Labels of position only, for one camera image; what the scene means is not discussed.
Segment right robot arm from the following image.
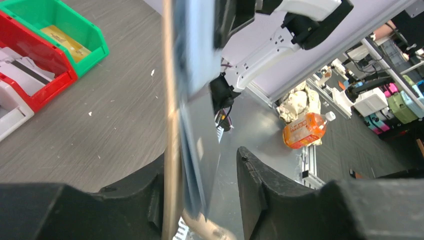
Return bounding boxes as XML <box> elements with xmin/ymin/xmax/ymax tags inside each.
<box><xmin>209</xmin><ymin>0</ymin><xmax>354</xmax><ymax>113</ymax></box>

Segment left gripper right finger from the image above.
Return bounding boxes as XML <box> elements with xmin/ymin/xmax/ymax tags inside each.
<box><xmin>236</xmin><ymin>147</ymin><xmax>424</xmax><ymax>240</ymax></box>

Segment orange drink bottle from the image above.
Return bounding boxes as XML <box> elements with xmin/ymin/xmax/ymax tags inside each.
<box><xmin>282</xmin><ymin>111</ymin><xmax>336</xmax><ymax>149</ymax></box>

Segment white cards in red bin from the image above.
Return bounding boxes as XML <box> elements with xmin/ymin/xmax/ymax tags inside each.
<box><xmin>0</xmin><ymin>47</ymin><xmax>55</xmax><ymax>97</ymax></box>

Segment crumpled white cloth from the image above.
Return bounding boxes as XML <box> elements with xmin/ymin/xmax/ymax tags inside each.
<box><xmin>277</xmin><ymin>82</ymin><xmax>322</xmax><ymax>146</ymax></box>

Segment green plastic bin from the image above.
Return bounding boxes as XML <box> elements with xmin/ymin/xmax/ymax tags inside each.
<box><xmin>0</xmin><ymin>0</ymin><xmax>110</xmax><ymax>77</ymax></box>

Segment red plastic bin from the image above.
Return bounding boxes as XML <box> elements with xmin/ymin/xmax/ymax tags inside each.
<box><xmin>0</xmin><ymin>12</ymin><xmax>78</xmax><ymax>113</ymax></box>

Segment white plastic bin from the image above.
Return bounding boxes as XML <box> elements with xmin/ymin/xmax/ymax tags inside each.
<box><xmin>0</xmin><ymin>80</ymin><xmax>35</xmax><ymax>141</ymax></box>

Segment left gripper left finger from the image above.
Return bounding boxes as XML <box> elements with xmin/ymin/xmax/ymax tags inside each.
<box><xmin>0</xmin><ymin>155</ymin><xmax>165</xmax><ymax>240</ymax></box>

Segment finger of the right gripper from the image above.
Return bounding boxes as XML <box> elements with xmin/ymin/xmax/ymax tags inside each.
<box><xmin>213</xmin><ymin>0</ymin><xmax>256</xmax><ymax>49</ymax></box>

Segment gold card in green bin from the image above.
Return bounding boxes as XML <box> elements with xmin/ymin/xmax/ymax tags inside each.
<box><xmin>41</xmin><ymin>25</ymin><xmax>91</xmax><ymax>63</ymax></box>

